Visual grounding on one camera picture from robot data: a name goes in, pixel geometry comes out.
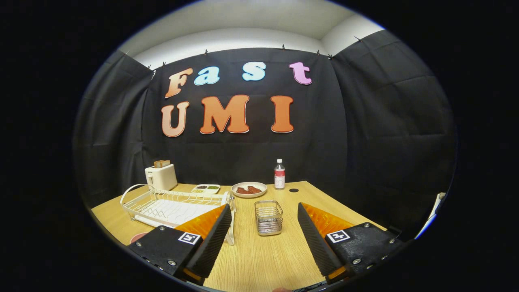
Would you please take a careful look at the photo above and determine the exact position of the metal wire basket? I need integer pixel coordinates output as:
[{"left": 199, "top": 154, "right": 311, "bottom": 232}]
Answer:
[{"left": 254, "top": 200, "right": 284, "bottom": 236}]

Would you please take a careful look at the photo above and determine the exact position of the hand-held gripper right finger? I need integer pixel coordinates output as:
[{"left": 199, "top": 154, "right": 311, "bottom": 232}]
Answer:
[{"left": 297, "top": 202, "right": 406, "bottom": 284}]

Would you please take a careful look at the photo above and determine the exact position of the black backdrop cloth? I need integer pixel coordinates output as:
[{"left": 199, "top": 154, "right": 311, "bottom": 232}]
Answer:
[{"left": 73, "top": 29, "right": 458, "bottom": 240}]

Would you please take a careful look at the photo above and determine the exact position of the clear bottle with red label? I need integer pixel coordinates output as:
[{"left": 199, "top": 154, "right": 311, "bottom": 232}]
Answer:
[{"left": 274, "top": 159, "right": 286, "bottom": 190}]

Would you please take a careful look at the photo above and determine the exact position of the white plate with steaks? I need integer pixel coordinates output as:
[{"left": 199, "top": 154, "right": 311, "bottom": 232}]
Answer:
[{"left": 232, "top": 182, "right": 268, "bottom": 198}]

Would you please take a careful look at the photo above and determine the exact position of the white blue-edged object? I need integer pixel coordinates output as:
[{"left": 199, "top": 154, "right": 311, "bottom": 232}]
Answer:
[{"left": 416, "top": 192, "right": 446, "bottom": 240}]

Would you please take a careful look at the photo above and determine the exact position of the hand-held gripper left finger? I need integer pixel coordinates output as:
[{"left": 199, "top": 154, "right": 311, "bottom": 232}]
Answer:
[{"left": 128, "top": 204, "right": 234, "bottom": 286}]

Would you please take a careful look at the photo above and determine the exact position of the white wire dish rack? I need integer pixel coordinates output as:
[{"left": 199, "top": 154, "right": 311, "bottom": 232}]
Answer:
[{"left": 120, "top": 184, "right": 236, "bottom": 246}]

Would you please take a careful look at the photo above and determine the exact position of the white toaster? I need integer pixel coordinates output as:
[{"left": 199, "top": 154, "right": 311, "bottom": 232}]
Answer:
[{"left": 145, "top": 164, "right": 178, "bottom": 191}]

